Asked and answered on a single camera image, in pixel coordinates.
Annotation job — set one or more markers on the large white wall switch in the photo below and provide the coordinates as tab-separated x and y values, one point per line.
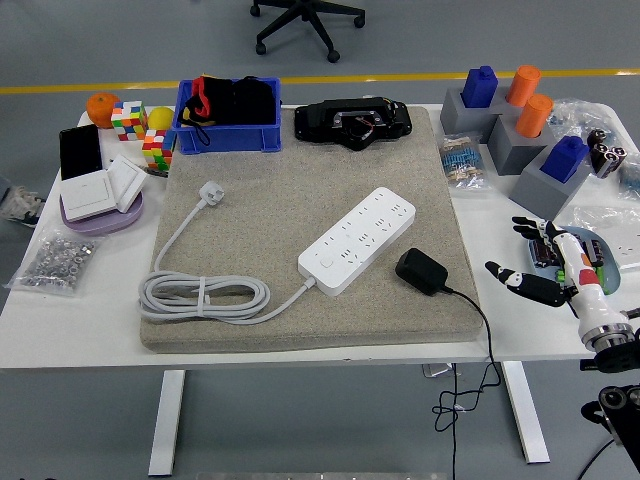
86	195

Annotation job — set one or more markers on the dark capacitors pack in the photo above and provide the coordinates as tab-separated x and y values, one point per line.
542	252

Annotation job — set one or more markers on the small dark metal piece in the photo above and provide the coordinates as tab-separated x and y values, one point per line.
157	173

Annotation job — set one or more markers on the yellow lemon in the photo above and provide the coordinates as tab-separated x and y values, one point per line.
161	120

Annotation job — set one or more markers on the small white wall switch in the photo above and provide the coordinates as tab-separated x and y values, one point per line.
127	182

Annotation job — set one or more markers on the multicoloured puzzle cube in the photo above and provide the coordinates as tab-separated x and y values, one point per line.
157	150
129	120

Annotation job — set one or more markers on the clear bag of small parts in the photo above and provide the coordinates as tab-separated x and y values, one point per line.
580	117

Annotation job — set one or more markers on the white black sneaker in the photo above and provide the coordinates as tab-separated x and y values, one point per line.
20	207

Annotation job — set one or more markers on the black phone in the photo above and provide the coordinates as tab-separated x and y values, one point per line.
80	152

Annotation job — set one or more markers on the silver table bracket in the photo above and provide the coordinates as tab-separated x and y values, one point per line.
435	370

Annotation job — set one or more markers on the black mechanical device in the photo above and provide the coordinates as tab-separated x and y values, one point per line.
320	122

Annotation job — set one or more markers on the black red cloth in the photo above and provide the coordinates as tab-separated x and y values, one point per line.
240	102

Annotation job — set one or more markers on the blue square block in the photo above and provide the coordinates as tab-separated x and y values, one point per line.
479	87
565	160

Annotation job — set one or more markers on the bag of metal nuts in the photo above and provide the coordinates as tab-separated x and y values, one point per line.
55	262

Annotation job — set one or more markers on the bag of blue components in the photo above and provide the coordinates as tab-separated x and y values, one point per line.
631	177

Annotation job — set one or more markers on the black cylindrical capacitor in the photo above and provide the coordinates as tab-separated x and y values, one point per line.
619	157
597	137
602	162

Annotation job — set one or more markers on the orange cylinder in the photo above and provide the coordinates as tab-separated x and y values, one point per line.
522	85
534	116

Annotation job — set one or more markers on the black office chair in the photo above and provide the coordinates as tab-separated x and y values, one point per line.
305	20

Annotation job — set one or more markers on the white table leg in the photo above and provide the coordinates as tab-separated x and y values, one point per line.
167	425
530	425

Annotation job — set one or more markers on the grey-brown mat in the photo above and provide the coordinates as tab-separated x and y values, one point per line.
280	200

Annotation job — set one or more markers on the green batteries pile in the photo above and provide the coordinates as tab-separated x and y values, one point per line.
605	280

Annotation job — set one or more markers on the bag of resistors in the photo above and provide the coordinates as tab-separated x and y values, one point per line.
462	162

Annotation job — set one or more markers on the blue plastic bin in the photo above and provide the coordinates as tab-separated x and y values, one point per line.
225	137

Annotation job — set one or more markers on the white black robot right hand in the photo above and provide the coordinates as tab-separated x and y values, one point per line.
590	295

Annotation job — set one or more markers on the orange fruit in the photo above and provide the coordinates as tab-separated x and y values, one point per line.
99	110

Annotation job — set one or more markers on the grey block holder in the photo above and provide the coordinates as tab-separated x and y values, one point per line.
462	120
502	102
515	152
542	197

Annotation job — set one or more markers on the light blue tray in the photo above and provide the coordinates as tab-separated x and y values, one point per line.
614	270

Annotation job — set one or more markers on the purple round box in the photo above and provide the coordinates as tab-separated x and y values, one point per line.
105	225

